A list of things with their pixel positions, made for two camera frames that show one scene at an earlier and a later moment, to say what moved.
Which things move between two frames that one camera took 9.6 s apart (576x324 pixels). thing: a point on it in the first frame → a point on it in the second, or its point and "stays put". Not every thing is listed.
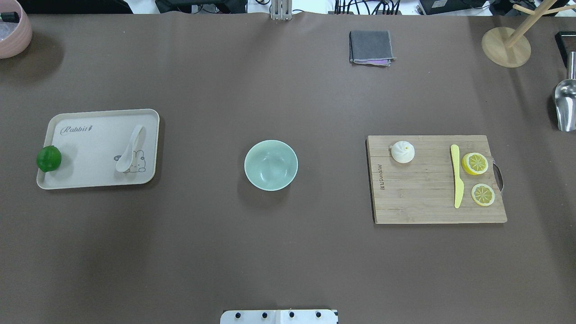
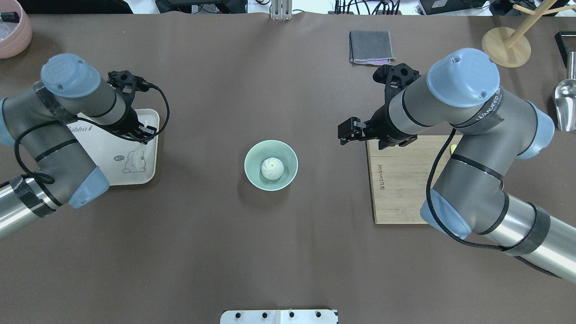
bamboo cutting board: (422, 190) stays put
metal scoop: (565, 100) stays put
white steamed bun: (402, 151) → (272, 168)
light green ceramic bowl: (271, 165) stays put
